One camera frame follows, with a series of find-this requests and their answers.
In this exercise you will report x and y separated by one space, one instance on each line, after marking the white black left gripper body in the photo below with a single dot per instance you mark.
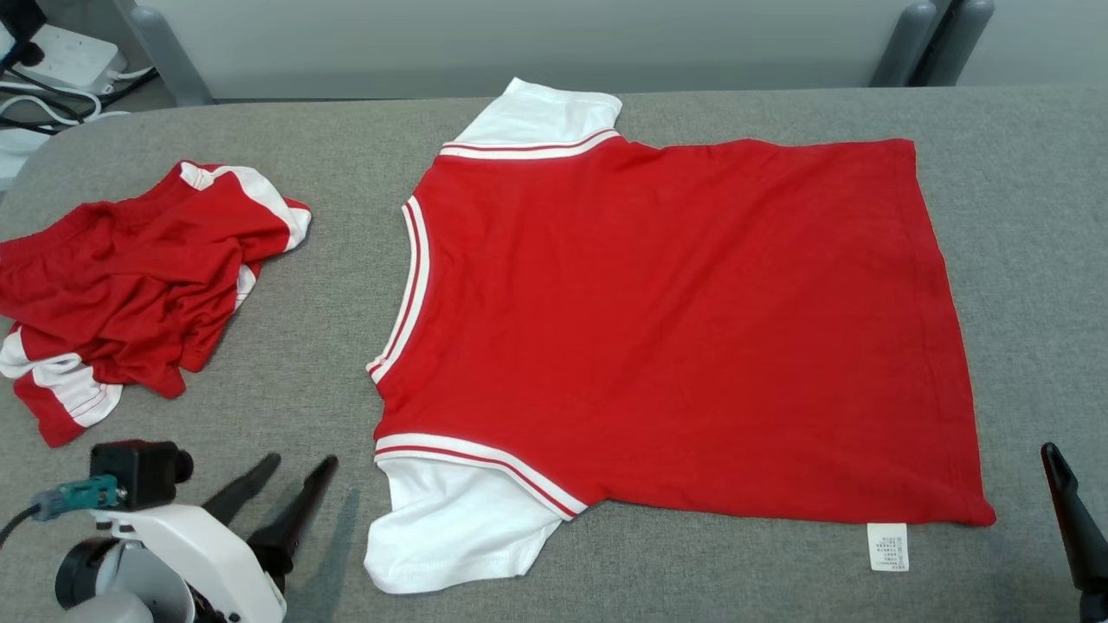
208 562

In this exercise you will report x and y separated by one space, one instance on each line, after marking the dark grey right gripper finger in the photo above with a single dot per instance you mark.
1082 536

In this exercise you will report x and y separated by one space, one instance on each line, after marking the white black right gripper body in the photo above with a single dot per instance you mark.
1098 610

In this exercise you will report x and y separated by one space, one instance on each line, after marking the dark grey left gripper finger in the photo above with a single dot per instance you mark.
294 519
242 491

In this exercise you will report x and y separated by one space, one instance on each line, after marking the red shorts with white stripes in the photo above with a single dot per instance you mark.
130 277

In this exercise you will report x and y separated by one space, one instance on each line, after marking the red t-shirt with white sleeves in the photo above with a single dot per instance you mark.
675 329

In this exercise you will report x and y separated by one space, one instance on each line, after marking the white power strip with plug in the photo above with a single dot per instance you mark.
74 56

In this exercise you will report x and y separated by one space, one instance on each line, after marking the black power adapter plug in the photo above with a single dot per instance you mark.
22 17

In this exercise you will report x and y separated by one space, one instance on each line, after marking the wide grey partition panel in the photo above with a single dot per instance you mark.
519 43

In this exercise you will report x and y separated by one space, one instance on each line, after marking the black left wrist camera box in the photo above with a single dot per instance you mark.
138 472

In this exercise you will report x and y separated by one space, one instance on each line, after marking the teal left camera connector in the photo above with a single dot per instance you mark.
82 495

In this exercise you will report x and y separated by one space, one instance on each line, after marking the grey partition post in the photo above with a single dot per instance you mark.
900 48
965 39
169 61

